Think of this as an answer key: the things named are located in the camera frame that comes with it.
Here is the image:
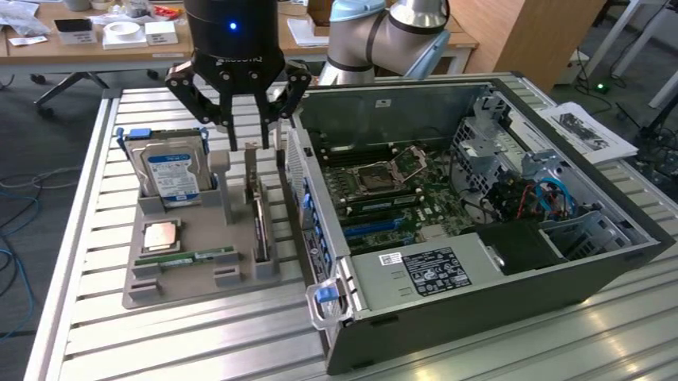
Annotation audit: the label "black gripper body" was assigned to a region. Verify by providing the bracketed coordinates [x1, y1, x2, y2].
[182, 0, 289, 96]

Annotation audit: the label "Nvidia graphics card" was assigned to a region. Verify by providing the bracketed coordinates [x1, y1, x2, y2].
[242, 141, 273, 264]

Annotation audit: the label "white papers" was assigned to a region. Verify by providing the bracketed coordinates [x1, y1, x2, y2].
[286, 17, 332, 49]

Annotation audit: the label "small white box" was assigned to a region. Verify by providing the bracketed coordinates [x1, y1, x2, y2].
[142, 21, 177, 47]

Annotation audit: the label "flat white box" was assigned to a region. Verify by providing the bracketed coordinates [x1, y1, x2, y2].
[100, 31, 149, 51]

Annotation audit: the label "red and white packet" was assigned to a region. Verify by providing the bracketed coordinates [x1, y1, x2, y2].
[152, 3, 186, 21]

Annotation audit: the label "white tape roll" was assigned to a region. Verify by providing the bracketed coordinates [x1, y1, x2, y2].
[102, 21, 141, 40]

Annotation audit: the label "dark small container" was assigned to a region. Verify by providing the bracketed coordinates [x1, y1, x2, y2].
[124, 0, 153, 19]

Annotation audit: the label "grey castor leg base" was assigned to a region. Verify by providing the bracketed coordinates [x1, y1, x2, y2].
[29, 70, 161, 118]

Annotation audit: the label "hard disk with blue caddy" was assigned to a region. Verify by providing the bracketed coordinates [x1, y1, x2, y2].
[114, 126, 212, 209]

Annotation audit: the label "white box with black lid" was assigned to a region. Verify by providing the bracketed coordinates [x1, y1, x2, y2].
[53, 17, 98, 46]

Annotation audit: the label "CPU socket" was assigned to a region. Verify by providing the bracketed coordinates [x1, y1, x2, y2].
[356, 162, 412, 192]

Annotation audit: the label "metal socket cover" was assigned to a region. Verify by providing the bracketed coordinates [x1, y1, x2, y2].
[392, 145, 432, 179]

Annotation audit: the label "clear plastic bag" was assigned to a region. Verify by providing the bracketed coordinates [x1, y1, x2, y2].
[0, 0, 53, 37]

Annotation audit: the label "installed labelled RAM stick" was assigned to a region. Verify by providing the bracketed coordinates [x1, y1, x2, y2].
[345, 193, 421, 216]

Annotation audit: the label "metal drive cage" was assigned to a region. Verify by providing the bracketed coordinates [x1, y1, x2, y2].
[453, 93, 565, 199]

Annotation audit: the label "silver CPU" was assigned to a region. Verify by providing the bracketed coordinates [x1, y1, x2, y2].
[141, 221, 180, 252]

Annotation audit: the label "blue expansion slot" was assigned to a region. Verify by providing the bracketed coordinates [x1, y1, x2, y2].
[341, 219, 405, 240]

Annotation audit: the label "green Dell motherboard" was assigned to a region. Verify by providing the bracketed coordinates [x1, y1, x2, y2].
[316, 140, 477, 256]

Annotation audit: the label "grey parts rack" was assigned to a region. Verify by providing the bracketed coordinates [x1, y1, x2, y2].
[120, 149, 282, 310]

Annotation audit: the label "loose green RAM stick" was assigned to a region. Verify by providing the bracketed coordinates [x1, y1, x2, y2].
[133, 247, 234, 267]

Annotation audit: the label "wooden cabinet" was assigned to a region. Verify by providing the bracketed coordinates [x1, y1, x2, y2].
[463, 0, 608, 93]

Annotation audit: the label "silver power supply unit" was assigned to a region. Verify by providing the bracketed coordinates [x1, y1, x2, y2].
[351, 233, 505, 311]

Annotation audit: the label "printed paper stack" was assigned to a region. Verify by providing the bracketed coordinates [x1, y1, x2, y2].
[536, 101, 640, 166]

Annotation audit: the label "black plastic fan shroud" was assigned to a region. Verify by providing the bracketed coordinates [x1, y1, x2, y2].
[472, 220, 567, 278]

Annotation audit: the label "metal disk bay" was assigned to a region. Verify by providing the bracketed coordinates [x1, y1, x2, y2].
[537, 210, 644, 263]

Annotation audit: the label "open black PC case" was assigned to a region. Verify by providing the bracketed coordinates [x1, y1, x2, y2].
[273, 77, 675, 376]

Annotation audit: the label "grey floor cable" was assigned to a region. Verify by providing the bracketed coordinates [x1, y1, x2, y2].
[0, 166, 80, 191]

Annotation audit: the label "red disk wire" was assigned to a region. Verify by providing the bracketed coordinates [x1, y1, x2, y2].
[520, 183, 537, 217]

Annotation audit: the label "blue floor cable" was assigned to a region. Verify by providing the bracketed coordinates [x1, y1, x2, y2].
[0, 189, 42, 342]

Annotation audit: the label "blue SATA wire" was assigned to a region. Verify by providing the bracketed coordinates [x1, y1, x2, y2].
[532, 178, 579, 218]

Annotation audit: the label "white table frame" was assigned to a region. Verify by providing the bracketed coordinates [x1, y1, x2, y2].
[580, 0, 678, 109]

